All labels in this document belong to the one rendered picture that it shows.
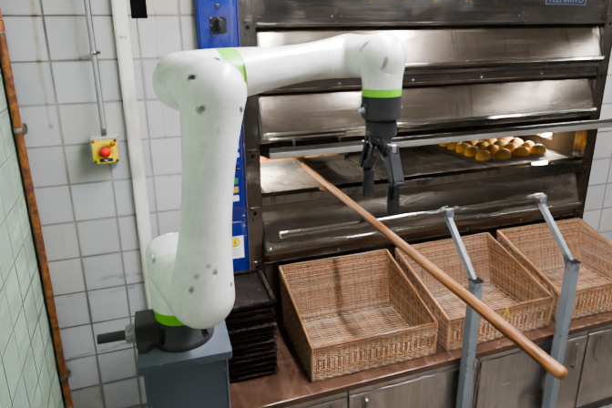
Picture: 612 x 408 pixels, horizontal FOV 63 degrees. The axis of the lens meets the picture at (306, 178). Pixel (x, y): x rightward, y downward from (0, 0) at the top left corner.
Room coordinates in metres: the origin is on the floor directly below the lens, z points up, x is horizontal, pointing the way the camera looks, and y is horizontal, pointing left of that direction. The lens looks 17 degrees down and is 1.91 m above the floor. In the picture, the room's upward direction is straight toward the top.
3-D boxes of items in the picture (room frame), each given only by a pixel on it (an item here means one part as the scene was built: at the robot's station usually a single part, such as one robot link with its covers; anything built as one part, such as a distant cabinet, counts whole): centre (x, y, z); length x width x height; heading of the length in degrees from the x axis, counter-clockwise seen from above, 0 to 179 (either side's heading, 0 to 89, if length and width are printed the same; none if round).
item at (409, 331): (1.90, -0.20, 0.72); 0.56 x 0.49 x 0.28; 108
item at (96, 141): (1.82, 0.75, 1.46); 0.10 x 0.07 x 0.10; 109
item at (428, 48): (2.34, -0.66, 1.80); 1.79 x 0.11 x 0.19; 109
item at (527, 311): (2.09, -0.77, 0.72); 0.56 x 0.49 x 0.28; 109
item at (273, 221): (2.34, -0.66, 1.02); 1.79 x 0.11 x 0.19; 109
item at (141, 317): (1.01, 0.35, 1.23); 0.26 x 0.15 x 0.06; 106
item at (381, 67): (1.18, -0.17, 1.82); 0.13 x 0.11 x 0.14; 32
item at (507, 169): (2.36, -0.65, 1.16); 1.80 x 0.06 x 0.04; 109
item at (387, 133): (1.17, -0.18, 1.64); 0.08 x 0.07 x 0.09; 18
